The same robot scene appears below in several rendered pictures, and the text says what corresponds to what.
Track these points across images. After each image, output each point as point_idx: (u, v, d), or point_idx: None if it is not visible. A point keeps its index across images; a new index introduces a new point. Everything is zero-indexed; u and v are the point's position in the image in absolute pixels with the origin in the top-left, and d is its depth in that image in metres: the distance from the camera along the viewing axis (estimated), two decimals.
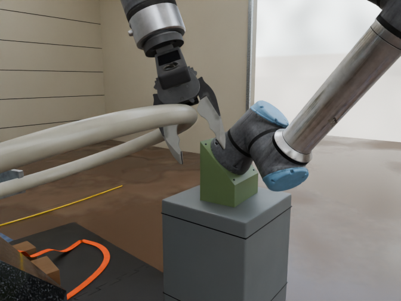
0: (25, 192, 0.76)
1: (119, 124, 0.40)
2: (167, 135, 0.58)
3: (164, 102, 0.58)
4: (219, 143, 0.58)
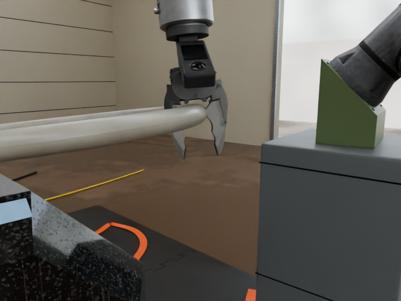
0: None
1: (146, 129, 0.39)
2: None
3: (177, 95, 0.56)
4: (216, 149, 0.58)
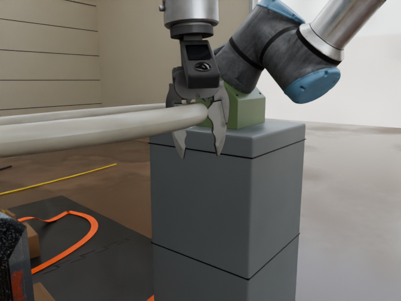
0: None
1: (149, 127, 0.38)
2: None
3: (179, 94, 0.56)
4: (216, 149, 0.59)
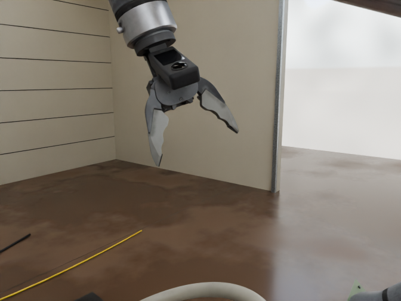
0: None
1: None
2: (153, 134, 0.56)
3: (163, 103, 0.56)
4: (233, 128, 0.60)
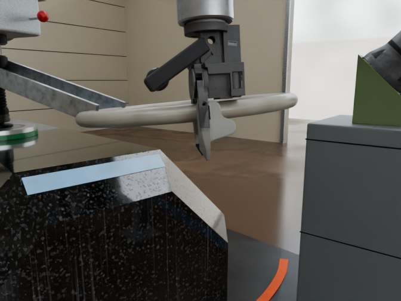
0: None
1: (280, 104, 0.63)
2: (193, 125, 0.62)
3: (189, 94, 0.60)
4: (201, 153, 0.56)
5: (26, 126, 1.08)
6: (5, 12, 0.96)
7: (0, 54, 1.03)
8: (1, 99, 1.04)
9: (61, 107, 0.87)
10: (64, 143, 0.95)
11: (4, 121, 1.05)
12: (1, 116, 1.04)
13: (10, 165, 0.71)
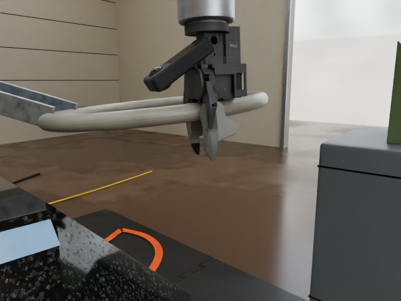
0: None
1: (263, 102, 0.67)
2: (187, 124, 0.61)
3: (185, 93, 0.59)
4: (206, 153, 0.56)
5: None
6: None
7: None
8: None
9: (3, 111, 0.75)
10: None
11: None
12: None
13: None
